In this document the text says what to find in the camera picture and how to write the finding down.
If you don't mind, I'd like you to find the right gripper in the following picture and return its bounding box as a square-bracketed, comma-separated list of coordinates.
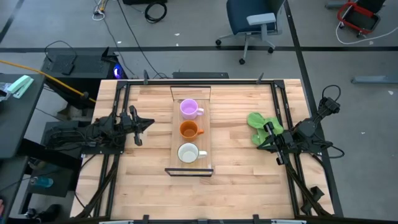
[257, 121, 295, 166]

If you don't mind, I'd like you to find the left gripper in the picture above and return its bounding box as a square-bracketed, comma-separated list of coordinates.
[119, 105, 155, 147]

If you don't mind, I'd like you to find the orange mug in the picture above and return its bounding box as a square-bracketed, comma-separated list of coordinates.
[179, 120, 205, 143]

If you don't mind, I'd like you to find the pink mug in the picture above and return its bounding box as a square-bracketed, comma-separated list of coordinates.
[180, 98, 205, 121]

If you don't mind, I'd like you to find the white mug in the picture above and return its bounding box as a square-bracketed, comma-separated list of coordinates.
[177, 142, 208, 164]

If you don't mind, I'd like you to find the green cloth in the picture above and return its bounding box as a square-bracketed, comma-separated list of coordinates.
[247, 111, 285, 147]

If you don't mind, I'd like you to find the black computer tower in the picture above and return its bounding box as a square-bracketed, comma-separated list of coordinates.
[41, 46, 125, 108]

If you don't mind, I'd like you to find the small black box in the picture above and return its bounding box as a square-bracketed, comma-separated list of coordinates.
[61, 54, 78, 77]

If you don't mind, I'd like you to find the black low cart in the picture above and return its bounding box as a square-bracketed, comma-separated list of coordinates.
[18, 138, 82, 218]

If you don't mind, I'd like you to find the blue water bottle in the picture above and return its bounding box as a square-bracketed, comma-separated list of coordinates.
[30, 176, 54, 189]

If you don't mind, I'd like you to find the black desk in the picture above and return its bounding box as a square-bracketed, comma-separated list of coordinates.
[0, 73, 47, 159]

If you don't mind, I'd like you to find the person's black shoe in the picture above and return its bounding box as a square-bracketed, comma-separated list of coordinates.
[36, 203, 62, 223]

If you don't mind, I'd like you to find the mint green stapler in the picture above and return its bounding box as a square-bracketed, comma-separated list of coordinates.
[6, 75, 34, 100]

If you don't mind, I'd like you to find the blue office chair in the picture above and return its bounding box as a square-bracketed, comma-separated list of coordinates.
[215, 0, 286, 65]

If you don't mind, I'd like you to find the clear plastic package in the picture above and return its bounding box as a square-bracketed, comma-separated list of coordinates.
[0, 82, 12, 102]

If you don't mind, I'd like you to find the red and black cart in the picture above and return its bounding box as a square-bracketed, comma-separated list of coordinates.
[337, 0, 382, 35]

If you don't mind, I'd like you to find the black table rail frame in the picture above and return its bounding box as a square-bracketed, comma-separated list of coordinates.
[74, 79, 335, 224]

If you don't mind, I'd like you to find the long black floor cable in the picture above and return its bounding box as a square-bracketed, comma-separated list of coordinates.
[116, 0, 162, 78]

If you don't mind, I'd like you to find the yellow cable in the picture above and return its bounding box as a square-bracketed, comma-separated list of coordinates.
[0, 58, 96, 103]

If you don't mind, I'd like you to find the coiled black cable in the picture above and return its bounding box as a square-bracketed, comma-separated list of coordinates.
[144, 1, 168, 24]

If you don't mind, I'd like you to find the white cable bundle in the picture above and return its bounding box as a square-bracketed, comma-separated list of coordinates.
[92, 0, 109, 22]

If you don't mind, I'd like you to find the white floor cable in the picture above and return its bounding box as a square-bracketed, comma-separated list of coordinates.
[335, 21, 398, 45]

